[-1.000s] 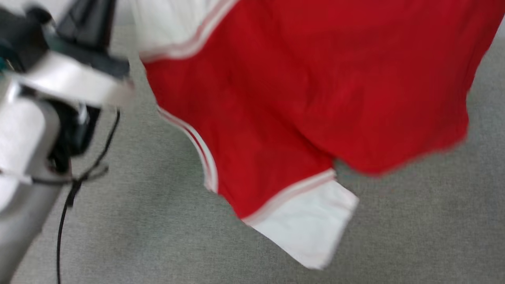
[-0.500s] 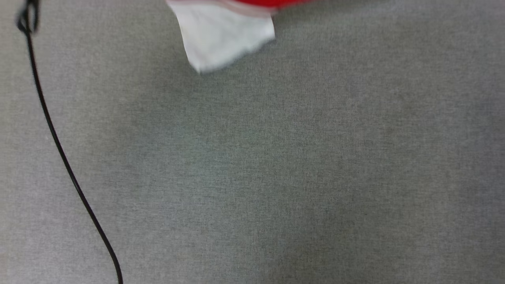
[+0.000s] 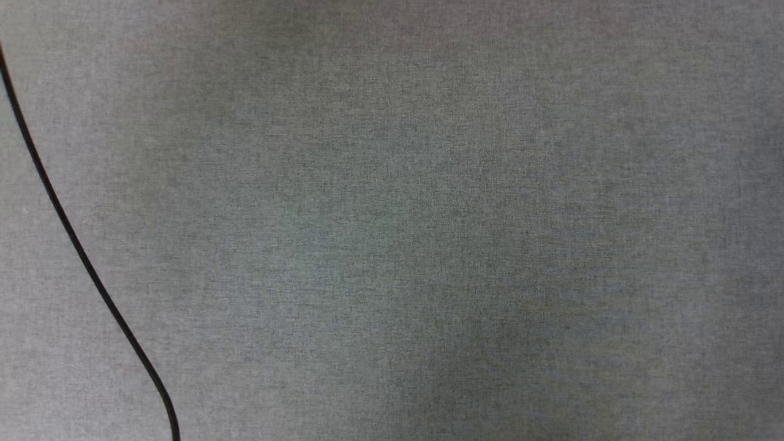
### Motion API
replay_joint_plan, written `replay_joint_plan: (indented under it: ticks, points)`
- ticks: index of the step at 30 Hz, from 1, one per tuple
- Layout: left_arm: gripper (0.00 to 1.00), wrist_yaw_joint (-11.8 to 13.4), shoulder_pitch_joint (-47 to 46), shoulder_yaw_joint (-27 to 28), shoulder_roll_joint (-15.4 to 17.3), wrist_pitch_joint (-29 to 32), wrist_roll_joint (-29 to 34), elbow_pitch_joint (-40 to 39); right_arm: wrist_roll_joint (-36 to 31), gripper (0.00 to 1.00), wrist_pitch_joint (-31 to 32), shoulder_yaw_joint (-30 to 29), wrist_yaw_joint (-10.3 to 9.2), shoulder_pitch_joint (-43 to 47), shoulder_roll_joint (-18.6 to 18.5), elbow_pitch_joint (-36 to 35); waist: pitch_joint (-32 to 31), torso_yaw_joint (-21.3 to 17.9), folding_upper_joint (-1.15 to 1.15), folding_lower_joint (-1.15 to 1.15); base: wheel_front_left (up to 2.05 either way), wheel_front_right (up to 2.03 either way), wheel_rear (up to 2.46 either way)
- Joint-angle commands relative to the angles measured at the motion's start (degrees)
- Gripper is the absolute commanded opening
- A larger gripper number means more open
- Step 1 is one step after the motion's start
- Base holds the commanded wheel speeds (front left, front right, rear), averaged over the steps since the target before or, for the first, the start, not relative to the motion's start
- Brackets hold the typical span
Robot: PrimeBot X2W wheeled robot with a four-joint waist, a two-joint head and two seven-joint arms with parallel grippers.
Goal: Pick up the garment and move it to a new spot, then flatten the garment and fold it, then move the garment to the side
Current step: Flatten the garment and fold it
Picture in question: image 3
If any thin black cable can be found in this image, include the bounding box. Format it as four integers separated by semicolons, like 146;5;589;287
0;46;181;441

